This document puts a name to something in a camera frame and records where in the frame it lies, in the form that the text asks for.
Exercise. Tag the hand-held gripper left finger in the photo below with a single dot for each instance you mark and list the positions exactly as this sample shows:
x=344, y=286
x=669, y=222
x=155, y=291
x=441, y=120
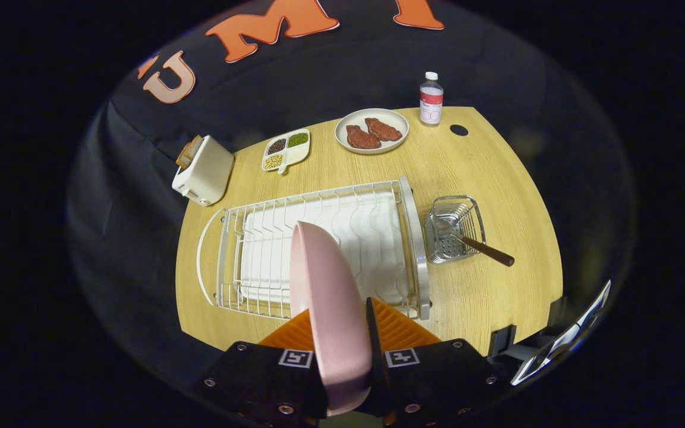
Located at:
x=259, y=380

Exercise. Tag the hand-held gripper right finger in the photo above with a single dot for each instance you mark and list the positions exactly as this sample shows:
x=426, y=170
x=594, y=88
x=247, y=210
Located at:
x=437, y=380

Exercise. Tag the pink plate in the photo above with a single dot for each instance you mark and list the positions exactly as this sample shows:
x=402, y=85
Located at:
x=333, y=321

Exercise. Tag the white divided bean dish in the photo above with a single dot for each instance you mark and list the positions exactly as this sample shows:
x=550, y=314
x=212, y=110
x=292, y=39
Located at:
x=298, y=154

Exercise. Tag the beige plate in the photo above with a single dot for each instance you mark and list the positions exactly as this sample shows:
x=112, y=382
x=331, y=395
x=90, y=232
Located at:
x=372, y=114

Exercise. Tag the white toaster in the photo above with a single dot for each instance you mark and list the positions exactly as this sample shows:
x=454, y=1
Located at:
x=209, y=172

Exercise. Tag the toasted bread slice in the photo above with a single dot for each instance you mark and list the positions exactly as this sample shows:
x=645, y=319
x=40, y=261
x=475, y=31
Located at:
x=195, y=142
x=184, y=156

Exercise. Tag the black table grommet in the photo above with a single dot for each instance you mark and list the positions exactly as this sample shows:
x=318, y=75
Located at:
x=459, y=130

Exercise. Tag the brown meat piece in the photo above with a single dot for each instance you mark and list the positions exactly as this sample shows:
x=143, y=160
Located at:
x=362, y=138
x=385, y=131

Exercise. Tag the red-label plastic bottle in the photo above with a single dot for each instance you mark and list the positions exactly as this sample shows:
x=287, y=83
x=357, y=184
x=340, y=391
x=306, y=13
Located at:
x=431, y=104

